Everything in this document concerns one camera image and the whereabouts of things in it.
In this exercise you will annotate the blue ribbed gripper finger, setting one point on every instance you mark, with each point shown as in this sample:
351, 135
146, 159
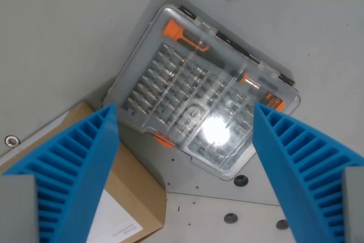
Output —
293, 154
82, 163

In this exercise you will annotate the silver hex socket bolt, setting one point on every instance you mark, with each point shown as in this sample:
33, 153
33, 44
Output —
12, 141

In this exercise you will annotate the brown cardboard box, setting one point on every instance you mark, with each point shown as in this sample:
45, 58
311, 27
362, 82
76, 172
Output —
133, 186

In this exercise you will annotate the black round screw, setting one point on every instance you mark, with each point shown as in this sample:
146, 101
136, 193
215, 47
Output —
230, 218
282, 224
240, 180

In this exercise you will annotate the white paper shipping label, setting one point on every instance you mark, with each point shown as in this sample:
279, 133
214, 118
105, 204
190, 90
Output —
116, 220

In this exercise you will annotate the clear plastic screwdriver bit case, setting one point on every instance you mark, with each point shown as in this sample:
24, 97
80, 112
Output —
182, 83

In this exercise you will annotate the orange black precision screwdriver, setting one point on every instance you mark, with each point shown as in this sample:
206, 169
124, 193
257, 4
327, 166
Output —
185, 39

